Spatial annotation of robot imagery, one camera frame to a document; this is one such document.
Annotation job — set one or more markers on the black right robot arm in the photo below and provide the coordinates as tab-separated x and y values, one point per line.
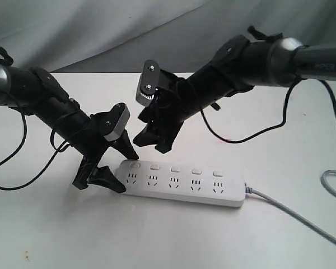
237	67

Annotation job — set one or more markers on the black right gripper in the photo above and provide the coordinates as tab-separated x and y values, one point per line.
173	104

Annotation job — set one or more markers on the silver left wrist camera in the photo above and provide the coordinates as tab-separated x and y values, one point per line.
115	121

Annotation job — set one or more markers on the grey backdrop cloth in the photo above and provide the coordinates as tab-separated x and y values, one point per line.
118	36

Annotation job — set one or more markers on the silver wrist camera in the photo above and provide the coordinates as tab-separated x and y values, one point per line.
115	121
148	82

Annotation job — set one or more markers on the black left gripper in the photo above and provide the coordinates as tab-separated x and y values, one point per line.
92	145

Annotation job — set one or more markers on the white five-outlet power strip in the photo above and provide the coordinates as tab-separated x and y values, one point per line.
181	183

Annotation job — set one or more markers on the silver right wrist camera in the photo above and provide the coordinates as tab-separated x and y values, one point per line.
148	82

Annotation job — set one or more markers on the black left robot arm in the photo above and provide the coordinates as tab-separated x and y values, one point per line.
36	92

